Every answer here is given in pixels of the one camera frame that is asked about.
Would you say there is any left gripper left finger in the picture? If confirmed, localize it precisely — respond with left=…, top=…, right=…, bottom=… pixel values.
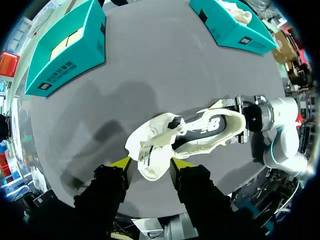
left=73, top=156, right=133, bottom=221

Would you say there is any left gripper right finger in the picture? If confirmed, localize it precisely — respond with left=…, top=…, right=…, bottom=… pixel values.
left=170, top=157, right=235, bottom=226

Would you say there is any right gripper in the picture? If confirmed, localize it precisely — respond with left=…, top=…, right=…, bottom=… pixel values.
left=208, top=94, right=264, bottom=147

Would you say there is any white sneaker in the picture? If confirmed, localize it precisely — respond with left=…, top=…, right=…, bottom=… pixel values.
left=124, top=107, right=247, bottom=181
left=216, top=0, right=253, bottom=25

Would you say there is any black and blue insole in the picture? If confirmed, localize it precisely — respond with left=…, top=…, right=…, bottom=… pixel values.
left=174, top=113, right=228, bottom=149

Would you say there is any teal box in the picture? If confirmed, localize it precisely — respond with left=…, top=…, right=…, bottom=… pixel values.
left=24, top=0, right=107, bottom=98
left=188, top=0, right=278, bottom=55

